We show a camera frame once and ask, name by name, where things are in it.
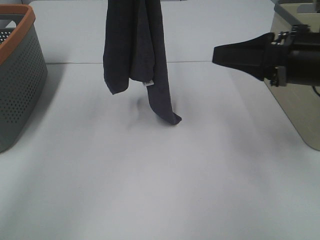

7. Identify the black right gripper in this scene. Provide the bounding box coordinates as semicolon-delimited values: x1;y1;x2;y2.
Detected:
212;24;310;87

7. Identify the dark navy towel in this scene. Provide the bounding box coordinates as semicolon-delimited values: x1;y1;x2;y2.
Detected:
103;0;182;125

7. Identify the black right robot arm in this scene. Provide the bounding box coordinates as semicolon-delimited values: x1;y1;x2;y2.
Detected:
212;24;320;87

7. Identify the beige bin grey rim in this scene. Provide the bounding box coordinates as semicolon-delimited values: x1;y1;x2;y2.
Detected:
264;0;320;151

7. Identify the grey perforated basket orange rim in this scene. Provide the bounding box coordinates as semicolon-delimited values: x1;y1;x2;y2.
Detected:
0;4;48;152

